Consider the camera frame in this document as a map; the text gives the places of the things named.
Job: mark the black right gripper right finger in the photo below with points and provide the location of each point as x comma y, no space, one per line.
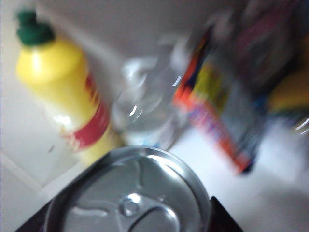
219,222

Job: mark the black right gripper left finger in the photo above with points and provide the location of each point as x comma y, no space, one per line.
36,226

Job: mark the red white beverage can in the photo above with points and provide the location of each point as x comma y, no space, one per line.
132,193

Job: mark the orange blue snack packet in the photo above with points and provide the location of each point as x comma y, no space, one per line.
217,125

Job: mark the clear pump bottle blue label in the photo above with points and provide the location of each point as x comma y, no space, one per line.
144,108

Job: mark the yellow detergent bottle green cap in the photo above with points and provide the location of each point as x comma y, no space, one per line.
55,72

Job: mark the pink white packet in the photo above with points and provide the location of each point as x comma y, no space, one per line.
265,36

